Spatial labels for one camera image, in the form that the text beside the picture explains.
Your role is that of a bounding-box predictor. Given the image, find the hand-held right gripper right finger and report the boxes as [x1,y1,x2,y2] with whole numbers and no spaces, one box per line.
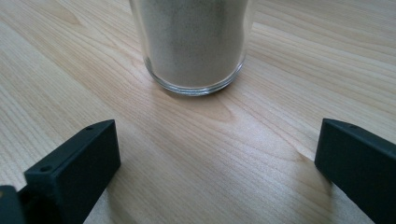
[314,118,396,224]

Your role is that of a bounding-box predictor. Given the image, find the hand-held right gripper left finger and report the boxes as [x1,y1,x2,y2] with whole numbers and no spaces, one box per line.
[23,119,121,224]

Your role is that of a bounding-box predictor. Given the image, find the white lid glass spice jar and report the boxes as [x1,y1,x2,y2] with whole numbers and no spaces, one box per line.
[129,0,255,97]

